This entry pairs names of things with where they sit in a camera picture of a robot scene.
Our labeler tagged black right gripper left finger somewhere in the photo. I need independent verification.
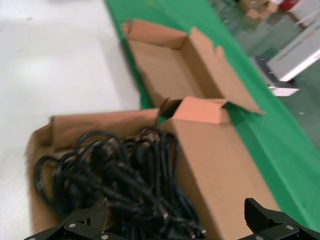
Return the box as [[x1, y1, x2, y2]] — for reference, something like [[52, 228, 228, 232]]
[[24, 196, 110, 240]]

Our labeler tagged green table cloth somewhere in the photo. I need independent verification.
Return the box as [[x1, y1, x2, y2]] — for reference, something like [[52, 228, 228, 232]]
[[103, 0, 320, 232]]

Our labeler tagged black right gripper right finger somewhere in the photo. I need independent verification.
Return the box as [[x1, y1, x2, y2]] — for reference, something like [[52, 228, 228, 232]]
[[243, 197, 320, 240]]

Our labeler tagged white tower robot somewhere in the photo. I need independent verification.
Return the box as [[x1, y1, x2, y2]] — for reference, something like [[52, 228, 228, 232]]
[[251, 24, 320, 97]]

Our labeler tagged cardboard box with torn rim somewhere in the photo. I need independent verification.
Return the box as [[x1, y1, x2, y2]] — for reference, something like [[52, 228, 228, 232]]
[[121, 18, 266, 116]]

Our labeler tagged black power cable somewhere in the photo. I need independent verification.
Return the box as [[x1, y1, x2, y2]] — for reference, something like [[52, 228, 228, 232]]
[[34, 154, 83, 216], [72, 129, 161, 226], [107, 189, 208, 240], [136, 126, 182, 201]]

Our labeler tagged red bin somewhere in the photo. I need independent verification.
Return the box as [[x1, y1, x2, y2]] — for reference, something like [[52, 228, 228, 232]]
[[279, 0, 302, 11]]

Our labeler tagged cardboard box with round hole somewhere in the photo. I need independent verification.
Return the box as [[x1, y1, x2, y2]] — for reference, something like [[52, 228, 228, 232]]
[[27, 96, 281, 240]]

